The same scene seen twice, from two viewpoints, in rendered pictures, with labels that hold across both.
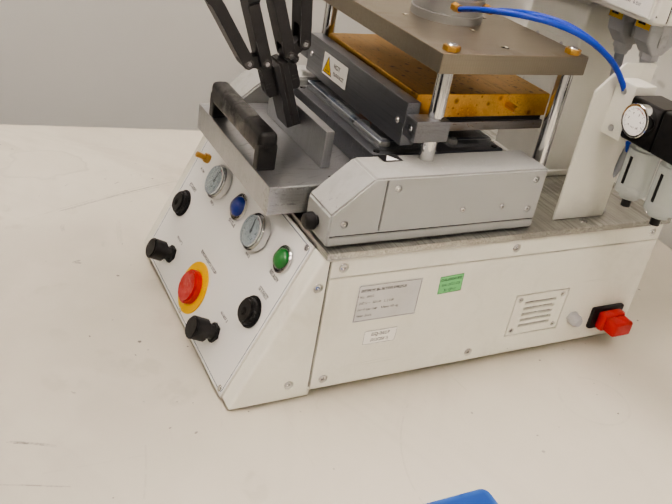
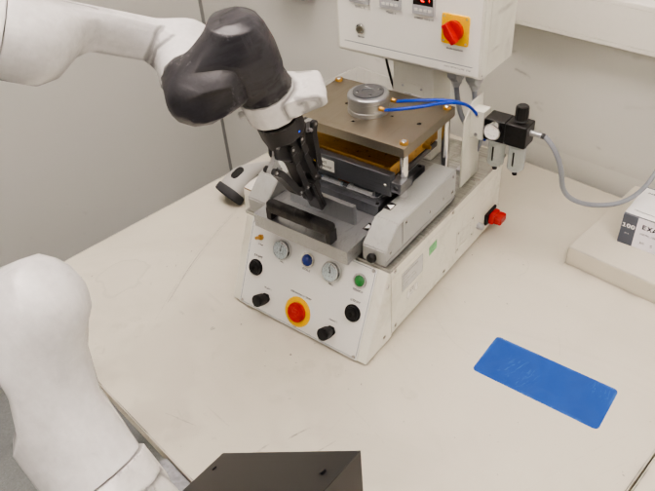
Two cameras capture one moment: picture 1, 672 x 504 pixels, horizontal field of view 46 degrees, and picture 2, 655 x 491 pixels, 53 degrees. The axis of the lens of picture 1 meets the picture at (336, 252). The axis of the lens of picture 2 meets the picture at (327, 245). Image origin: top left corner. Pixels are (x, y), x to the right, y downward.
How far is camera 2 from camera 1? 0.58 m
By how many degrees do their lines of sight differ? 18
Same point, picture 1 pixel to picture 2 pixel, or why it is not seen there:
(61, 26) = not seen: outside the picture
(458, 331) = (439, 265)
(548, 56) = (441, 118)
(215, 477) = (389, 399)
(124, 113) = (49, 188)
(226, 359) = (349, 341)
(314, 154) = (345, 218)
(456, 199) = (426, 209)
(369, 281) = (404, 270)
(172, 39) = (60, 120)
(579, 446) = (519, 291)
